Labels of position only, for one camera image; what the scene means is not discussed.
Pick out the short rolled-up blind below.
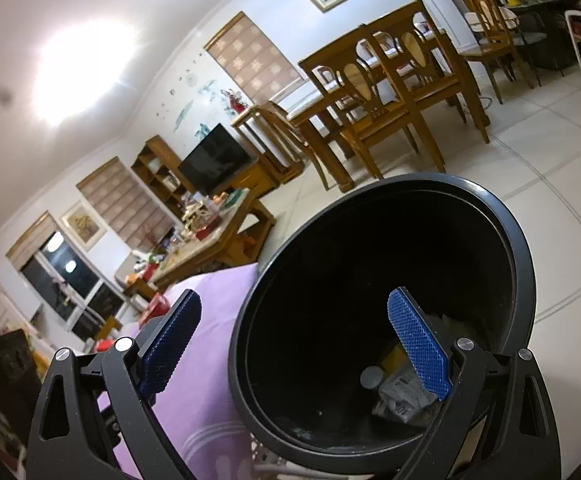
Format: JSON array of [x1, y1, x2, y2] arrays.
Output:
[[5, 211, 58, 271]]

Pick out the blue wall decal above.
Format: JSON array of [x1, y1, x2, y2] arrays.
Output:
[[160, 57, 221, 133]]

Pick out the wooden dining chair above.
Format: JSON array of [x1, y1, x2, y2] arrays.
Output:
[[458, 0, 521, 93], [358, 0, 491, 146], [298, 24, 446, 181], [255, 100, 331, 191]]

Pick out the wooden dining table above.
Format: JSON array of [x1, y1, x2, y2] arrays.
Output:
[[285, 27, 491, 191]]

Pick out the wooden coffee table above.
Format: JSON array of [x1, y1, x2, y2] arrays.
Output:
[[153, 187, 276, 291]]

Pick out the wooden bookshelf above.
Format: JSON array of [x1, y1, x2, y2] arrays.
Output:
[[130, 135, 194, 218]]

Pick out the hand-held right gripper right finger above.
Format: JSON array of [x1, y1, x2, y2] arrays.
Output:
[[387, 287, 564, 480]]

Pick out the black trash bin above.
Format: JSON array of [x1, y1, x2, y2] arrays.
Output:
[[229, 172, 539, 476]]

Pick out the black television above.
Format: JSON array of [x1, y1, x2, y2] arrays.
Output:
[[178, 123, 252, 197]]

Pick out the white plastic pouch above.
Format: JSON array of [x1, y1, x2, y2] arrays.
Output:
[[373, 372, 439, 426]]

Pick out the tall wooden stand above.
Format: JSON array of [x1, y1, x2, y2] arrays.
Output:
[[230, 105, 305, 181]]

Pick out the dark window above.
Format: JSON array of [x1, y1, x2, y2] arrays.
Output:
[[20, 230, 126, 341]]

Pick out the wooden television stand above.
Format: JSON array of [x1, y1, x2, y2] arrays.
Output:
[[220, 157, 281, 201]]

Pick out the mustard brown carton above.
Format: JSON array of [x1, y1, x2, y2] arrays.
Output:
[[381, 342, 409, 376]]

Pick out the wooden model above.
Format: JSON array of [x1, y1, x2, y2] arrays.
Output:
[[180, 197, 214, 233]]

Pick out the red flower vase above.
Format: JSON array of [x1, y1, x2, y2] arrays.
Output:
[[223, 89, 247, 113]]

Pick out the purple tablecloth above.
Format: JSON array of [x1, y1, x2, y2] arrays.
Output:
[[95, 262, 261, 480]]

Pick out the sunflower painting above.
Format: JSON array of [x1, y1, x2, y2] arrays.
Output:
[[60, 201, 107, 251]]

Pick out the wooden sofa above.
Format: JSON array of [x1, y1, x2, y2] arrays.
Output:
[[83, 315, 124, 356]]

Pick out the wooden armchair with toys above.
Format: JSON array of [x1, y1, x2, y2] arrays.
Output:
[[115, 255, 171, 301]]

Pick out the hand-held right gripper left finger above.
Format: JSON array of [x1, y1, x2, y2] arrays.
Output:
[[25, 289, 202, 480]]

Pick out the large ceiling lamp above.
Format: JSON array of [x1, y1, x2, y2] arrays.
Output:
[[33, 17, 141, 128]]

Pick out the grey round lid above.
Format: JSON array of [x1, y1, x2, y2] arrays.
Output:
[[361, 366, 385, 390]]

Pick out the wide patterned roller blind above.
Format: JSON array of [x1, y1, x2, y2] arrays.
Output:
[[76, 156, 176, 251]]

